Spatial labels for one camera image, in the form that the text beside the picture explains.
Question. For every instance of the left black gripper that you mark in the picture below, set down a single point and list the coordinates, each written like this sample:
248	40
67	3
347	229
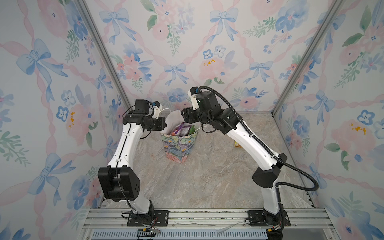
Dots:
162	124

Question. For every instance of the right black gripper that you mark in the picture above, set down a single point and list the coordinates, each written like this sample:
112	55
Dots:
189	114

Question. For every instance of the floral paper gift bag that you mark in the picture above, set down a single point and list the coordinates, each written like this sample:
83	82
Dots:
177	148

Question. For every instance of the purple snack packet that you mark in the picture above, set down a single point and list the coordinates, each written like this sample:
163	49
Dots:
187	130

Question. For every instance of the magenta Fox's candy packet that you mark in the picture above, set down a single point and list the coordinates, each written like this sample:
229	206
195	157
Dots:
178	130

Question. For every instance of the yellow snack packet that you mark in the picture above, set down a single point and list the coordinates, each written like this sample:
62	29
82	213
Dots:
237	145

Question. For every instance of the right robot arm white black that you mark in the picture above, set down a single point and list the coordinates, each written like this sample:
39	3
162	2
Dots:
209	108

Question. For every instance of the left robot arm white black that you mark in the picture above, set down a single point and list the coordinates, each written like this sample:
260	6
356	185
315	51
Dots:
118	180

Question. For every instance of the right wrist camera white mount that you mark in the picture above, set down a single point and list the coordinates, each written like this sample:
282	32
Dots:
192	93

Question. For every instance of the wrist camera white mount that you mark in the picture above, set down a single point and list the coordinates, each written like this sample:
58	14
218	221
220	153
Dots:
157	108
192	93

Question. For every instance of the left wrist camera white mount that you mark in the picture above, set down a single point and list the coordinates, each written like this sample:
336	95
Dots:
157	108

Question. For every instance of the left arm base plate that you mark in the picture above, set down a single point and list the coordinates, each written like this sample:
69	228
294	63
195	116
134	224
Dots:
155	218

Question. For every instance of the aluminium rail frame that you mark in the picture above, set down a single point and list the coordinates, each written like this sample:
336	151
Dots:
208	224

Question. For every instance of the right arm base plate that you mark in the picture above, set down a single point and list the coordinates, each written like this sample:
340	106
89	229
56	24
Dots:
261	218

